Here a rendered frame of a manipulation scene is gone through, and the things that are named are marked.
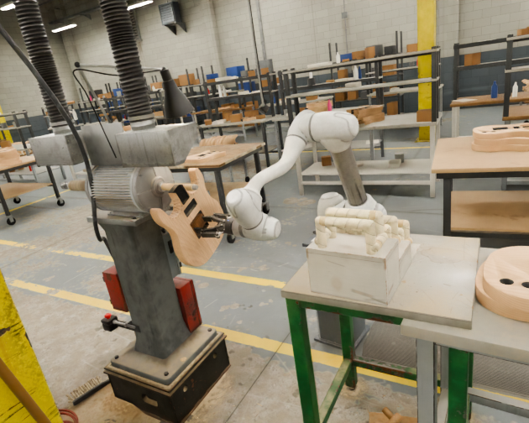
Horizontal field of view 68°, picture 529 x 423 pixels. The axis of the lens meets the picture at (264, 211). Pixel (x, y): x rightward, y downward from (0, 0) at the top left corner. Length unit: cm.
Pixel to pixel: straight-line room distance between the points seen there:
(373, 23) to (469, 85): 315
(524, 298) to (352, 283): 48
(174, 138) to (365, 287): 89
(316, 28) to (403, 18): 252
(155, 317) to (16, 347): 112
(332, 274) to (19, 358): 92
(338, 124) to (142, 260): 116
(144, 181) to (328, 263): 94
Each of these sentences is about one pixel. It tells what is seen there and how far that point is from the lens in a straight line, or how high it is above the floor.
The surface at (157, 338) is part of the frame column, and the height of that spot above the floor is 42.
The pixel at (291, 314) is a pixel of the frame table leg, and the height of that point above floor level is 83.
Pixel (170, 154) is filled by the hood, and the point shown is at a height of 144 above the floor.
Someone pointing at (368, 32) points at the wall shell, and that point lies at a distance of 1273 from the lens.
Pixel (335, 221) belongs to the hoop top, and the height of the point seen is 120.
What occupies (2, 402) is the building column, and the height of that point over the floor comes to 101.
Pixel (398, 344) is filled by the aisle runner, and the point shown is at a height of 0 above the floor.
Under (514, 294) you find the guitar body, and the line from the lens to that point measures 134.
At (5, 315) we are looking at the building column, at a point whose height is 121.
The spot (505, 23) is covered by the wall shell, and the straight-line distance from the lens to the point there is 1228.
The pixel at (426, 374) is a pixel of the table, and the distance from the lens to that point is 146.
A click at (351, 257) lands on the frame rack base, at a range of 128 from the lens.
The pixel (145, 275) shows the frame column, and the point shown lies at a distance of 212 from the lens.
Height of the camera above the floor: 167
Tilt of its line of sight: 19 degrees down
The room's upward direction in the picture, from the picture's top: 9 degrees counter-clockwise
